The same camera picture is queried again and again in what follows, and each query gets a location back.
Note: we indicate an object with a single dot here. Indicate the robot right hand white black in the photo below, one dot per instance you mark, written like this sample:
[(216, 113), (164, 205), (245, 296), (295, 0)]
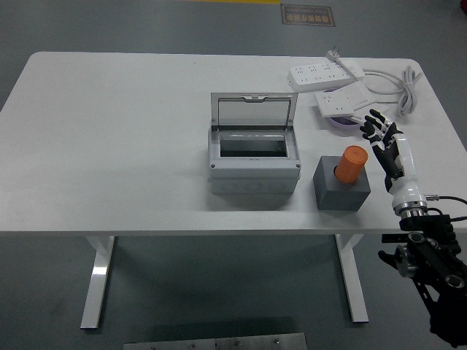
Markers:
[(405, 164)]

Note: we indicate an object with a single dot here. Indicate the orange cylindrical battery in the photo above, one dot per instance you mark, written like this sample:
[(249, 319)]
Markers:
[(350, 164)]

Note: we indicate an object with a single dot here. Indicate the grey plastic enclosure box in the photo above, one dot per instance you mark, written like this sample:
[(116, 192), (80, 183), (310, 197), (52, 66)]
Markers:
[(251, 175)]

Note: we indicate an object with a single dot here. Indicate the transparent hinged box lid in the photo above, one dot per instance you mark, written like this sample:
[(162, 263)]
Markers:
[(251, 111)]

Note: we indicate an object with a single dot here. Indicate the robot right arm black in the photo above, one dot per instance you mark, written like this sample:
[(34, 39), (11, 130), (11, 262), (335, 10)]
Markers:
[(438, 255)]

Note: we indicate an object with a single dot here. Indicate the grey block battery holder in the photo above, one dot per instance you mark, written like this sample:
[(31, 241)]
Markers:
[(339, 198)]

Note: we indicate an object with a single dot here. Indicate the purple round dish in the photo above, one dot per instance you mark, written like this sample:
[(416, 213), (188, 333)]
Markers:
[(343, 124)]

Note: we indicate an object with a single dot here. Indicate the black table control panel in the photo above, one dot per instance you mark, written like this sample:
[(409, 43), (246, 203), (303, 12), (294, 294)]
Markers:
[(392, 238)]

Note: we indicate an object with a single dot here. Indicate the white power strip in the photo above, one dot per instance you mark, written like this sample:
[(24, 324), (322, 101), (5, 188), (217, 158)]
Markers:
[(313, 76)]

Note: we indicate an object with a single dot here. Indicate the white table leg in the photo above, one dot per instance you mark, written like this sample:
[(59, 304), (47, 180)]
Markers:
[(98, 277), (354, 284)]

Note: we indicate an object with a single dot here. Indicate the brown floor sign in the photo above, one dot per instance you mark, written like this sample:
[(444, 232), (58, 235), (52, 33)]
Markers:
[(308, 14)]

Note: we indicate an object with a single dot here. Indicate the grey metal plate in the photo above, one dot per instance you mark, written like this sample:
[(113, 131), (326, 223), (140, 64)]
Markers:
[(215, 343)]

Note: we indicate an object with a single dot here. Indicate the white switch panel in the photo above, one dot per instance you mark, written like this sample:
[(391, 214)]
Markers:
[(359, 95), (376, 107)]

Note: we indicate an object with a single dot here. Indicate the white wall socket panel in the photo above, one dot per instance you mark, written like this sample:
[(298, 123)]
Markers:
[(333, 104)]

